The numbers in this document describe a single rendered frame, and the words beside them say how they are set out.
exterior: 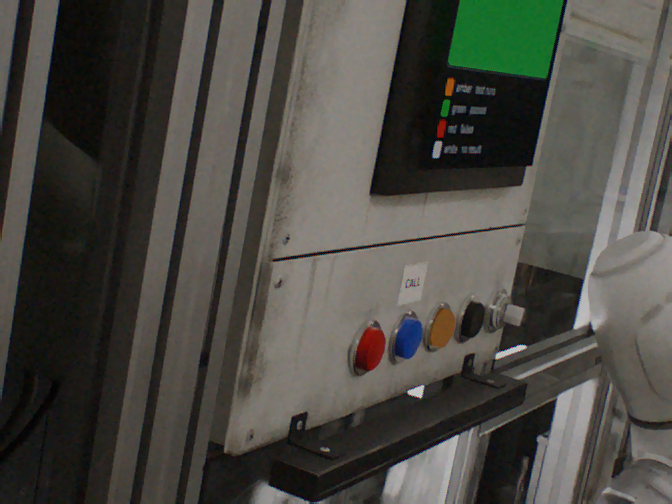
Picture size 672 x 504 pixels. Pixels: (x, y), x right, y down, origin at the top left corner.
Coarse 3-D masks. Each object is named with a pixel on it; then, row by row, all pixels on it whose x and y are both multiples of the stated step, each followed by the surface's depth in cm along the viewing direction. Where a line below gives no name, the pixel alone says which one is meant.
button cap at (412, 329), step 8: (408, 320) 94; (416, 320) 94; (408, 328) 93; (416, 328) 94; (400, 336) 93; (408, 336) 93; (416, 336) 95; (400, 344) 93; (408, 344) 94; (416, 344) 95; (400, 352) 94; (408, 352) 94
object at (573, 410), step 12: (648, 192) 149; (480, 372) 115; (576, 396) 152; (576, 408) 152; (468, 432) 116; (564, 432) 153; (468, 444) 116; (564, 444) 153; (564, 456) 153; (456, 492) 117; (552, 492) 154
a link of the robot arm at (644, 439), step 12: (636, 420) 122; (636, 432) 123; (648, 432) 121; (660, 432) 120; (636, 444) 124; (648, 444) 122; (660, 444) 121; (636, 456) 125; (648, 456) 122; (660, 456) 121
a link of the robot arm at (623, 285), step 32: (608, 256) 118; (640, 256) 115; (608, 288) 116; (640, 288) 115; (608, 320) 117; (640, 320) 115; (608, 352) 119; (640, 352) 116; (640, 384) 118; (640, 416) 121
